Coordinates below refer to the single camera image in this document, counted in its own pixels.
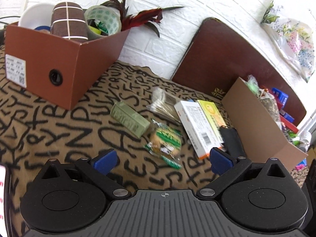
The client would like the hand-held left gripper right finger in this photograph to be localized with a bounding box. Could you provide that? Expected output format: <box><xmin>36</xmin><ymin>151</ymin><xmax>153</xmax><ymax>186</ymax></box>
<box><xmin>196</xmin><ymin>147</ymin><xmax>288</xmax><ymax>200</ymax></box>

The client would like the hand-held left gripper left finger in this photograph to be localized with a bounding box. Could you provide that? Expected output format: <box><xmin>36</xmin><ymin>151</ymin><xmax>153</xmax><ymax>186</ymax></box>
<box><xmin>40</xmin><ymin>149</ymin><xmax>132</xmax><ymax>200</ymax></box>

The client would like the black phone case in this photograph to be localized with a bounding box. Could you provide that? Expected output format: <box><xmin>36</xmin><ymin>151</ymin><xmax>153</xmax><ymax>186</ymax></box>
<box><xmin>219</xmin><ymin>126</ymin><xmax>246</xmax><ymax>157</ymax></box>

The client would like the green biscuit packet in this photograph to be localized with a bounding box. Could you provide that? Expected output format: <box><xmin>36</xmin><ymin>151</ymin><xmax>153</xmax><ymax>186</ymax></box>
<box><xmin>144</xmin><ymin>119</ymin><xmax>183</xmax><ymax>170</ymax></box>

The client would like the brown shoe box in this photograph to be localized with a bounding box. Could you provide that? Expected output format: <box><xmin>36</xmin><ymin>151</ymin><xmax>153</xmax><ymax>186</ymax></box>
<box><xmin>5</xmin><ymin>21</ymin><xmax>131</xmax><ymax>110</ymax></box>

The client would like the white medicine box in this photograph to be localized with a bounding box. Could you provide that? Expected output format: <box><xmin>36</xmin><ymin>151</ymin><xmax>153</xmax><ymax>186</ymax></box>
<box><xmin>174</xmin><ymin>100</ymin><xmax>224</xmax><ymax>160</ymax></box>

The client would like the brown letter-printed blanket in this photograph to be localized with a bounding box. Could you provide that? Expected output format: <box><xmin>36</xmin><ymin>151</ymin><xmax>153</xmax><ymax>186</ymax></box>
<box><xmin>0</xmin><ymin>43</ymin><xmax>307</xmax><ymax>237</ymax></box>

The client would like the yellow medicine box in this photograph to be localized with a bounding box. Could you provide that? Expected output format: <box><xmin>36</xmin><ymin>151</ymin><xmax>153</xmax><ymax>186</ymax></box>
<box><xmin>197</xmin><ymin>99</ymin><xmax>228</xmax><ymax>144</ymax></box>

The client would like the small olive green box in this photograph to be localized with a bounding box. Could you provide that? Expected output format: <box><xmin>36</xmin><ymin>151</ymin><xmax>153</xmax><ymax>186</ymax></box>
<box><xmin>110</xmin><ymin>102</ymin><xmax>151</xmax><ymax>139</ymax></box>

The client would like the open cardboard box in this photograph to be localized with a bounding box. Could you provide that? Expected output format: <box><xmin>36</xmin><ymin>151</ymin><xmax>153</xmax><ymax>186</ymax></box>
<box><xmin>221</xmin><ymin>77</ymin><xmax>309</xmax><ymax>171</ymax></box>

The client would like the clear bag of mixed grains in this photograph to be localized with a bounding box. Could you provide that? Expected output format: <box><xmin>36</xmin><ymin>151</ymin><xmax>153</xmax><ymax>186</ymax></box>
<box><xmin>247</xmin><ymin>75</ymin><xmax>282</xmax><ymax>124</ymax></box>

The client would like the red flat box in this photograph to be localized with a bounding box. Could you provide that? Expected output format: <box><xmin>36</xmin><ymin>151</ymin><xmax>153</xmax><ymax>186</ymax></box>
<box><xmin>265</xmin><ymin>86</ymin><xmax>300</xmax><ymax>133</ymax></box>

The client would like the cotton swab packet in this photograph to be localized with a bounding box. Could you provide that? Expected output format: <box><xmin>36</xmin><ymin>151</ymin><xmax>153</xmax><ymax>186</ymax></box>
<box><xmin>146</xmin><ymin>87</ymin><xmax>183</xmax><ymax>123</ymax></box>

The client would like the blue small packet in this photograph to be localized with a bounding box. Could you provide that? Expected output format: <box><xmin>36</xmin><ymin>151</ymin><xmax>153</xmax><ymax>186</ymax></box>
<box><xmin>272</xmin><ymin>87</ymin><xmax>289</xmax><ymax>107</ymax></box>

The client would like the dark wooden board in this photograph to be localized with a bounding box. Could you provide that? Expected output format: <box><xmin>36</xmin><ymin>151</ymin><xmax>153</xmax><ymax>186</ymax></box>
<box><xmin>171</xmin><ymin>17</ymin><xmax>307</xmax><ymax>127</ymax></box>

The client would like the smartphone with lit screen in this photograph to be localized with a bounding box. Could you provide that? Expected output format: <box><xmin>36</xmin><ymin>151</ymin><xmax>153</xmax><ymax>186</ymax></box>
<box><xmin>0</xmin><ymin>164</ymin><xmax>12</xmax><ymax>230</ymax></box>

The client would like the yellow-green small item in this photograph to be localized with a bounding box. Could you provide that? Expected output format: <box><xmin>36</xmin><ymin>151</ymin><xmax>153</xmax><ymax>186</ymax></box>
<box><xmin>87</xmin><ymin>18</ymin><xmax>109</xmax><ymax>36</ymax></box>

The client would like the clear packing tape roll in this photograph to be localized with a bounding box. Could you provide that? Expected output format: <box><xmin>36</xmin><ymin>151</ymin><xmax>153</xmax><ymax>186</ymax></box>
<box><xmin>84</xmin><ymin>5</ymin><xmax>122</xmax><ymax>38</ymax></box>

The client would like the brown grid-patterned roll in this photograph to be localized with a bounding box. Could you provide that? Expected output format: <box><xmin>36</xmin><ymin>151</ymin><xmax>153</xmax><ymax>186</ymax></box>
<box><xmin>51</xmin><ymin>2</ymin><xmax>89</xmax><ymax>40</ymax></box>

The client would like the red and dark feather duster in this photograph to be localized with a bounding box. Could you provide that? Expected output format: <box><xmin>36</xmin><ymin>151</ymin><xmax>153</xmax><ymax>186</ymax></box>
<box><xmin>100</xmin><ymin>0</ymin><xmax>185</xmax><ymax>38</ymax></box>

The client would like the floral plastic bag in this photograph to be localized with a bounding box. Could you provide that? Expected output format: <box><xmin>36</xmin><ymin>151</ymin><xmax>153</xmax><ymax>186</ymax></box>
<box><xmin>260</xmin><ymin>0</ymin><xmax>316</xmax><ymax>83</ymax></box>

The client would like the white bowl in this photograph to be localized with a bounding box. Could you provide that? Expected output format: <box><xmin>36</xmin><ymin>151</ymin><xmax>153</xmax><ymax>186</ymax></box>
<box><xmin>18</xmin><ymin>3</ymin><xmax>59</xmax><ymax>29</ymax></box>

